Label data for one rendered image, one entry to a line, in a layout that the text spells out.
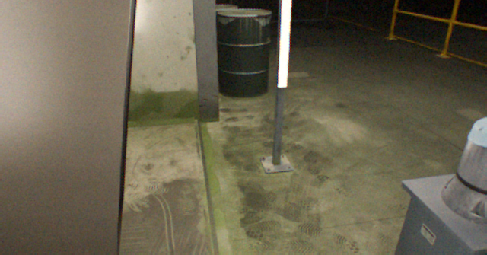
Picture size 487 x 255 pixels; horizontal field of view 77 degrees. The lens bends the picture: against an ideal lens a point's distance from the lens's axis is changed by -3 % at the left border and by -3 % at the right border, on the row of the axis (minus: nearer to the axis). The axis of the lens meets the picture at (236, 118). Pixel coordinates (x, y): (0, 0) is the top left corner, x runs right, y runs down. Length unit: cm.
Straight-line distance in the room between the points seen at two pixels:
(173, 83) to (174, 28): 46
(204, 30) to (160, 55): 42
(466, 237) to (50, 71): 104
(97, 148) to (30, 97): 12
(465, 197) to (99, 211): 96
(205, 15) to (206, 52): 30
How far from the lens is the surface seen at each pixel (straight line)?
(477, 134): 107
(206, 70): 278
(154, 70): 278
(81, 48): 51
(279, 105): 210
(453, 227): 109
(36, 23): 52
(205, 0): 268
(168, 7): 268
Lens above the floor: 128
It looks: 25 degrees down
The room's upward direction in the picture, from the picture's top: 1 degrees counter-clockwise
